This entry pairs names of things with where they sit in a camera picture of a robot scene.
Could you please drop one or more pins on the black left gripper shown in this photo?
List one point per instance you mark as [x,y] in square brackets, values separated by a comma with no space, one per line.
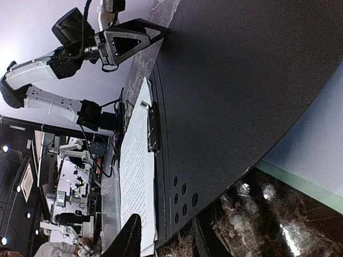
[113,46]

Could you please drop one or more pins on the person in white shirt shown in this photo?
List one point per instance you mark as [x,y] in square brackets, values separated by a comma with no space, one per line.
[56,249]

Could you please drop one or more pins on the stapled text document stack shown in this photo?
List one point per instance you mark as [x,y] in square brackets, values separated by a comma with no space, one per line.
[137,172]

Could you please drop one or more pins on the background lab robot arms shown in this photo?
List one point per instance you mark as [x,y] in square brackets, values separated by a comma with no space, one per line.
[66,176]

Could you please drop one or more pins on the blue file folder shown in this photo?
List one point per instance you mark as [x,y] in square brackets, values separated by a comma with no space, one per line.
[233,78]

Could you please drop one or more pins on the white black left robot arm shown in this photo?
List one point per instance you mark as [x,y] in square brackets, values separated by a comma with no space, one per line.
[18,91]

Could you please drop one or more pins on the silver folder spring clip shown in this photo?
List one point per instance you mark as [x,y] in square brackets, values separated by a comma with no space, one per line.
[153,142]

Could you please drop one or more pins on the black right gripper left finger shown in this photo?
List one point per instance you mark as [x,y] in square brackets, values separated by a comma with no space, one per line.
[128,241]

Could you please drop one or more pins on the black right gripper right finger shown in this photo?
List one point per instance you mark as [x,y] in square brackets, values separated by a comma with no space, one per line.
[205,242]

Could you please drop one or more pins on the mint green clipboard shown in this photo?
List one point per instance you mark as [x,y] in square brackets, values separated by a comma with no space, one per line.
[309,157]

